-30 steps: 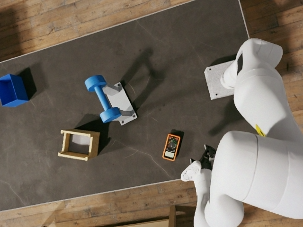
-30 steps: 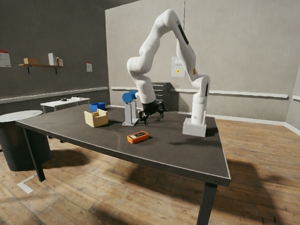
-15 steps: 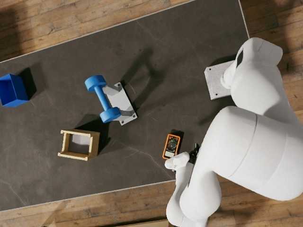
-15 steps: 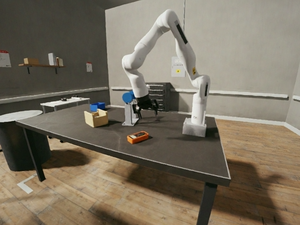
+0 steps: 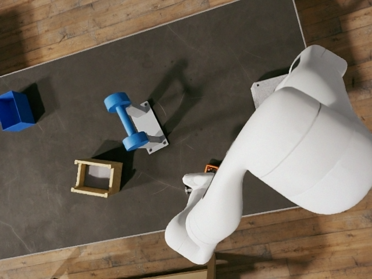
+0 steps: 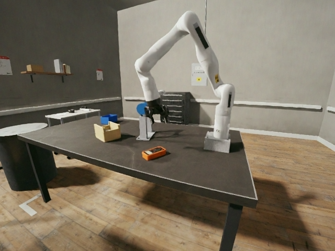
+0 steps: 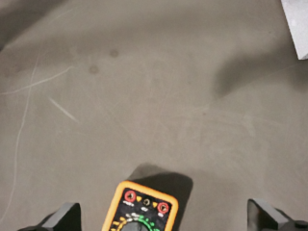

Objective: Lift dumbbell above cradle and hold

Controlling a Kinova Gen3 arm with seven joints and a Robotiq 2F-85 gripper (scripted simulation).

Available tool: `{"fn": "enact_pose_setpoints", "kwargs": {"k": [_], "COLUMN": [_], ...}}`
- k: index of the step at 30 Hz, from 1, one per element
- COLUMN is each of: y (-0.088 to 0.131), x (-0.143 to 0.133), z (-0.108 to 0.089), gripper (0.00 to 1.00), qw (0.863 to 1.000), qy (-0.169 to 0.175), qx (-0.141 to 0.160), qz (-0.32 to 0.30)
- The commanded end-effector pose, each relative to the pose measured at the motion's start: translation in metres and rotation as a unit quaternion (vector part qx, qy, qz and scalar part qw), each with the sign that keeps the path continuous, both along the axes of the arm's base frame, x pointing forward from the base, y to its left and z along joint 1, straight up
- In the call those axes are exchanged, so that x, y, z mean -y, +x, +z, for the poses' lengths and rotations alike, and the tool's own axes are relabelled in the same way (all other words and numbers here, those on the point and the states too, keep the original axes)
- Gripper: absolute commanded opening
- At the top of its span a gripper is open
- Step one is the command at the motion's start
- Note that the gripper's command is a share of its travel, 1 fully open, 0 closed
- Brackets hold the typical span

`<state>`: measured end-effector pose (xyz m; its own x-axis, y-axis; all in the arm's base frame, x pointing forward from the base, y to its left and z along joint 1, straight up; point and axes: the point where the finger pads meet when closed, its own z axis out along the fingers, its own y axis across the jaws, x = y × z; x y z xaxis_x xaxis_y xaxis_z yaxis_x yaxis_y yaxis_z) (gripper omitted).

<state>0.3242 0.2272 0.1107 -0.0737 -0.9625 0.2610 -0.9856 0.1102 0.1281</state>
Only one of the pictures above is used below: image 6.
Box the small open wooden crate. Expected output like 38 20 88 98
94 121 121 142

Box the white bolted cradle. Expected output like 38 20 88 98
136 112 156 141

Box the blue open bin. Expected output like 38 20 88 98
100 115 118 124

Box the orange digital multimeter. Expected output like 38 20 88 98
142 146 166 161

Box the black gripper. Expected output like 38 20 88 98
144 98 170 124

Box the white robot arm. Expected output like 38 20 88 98
135 10 235 139

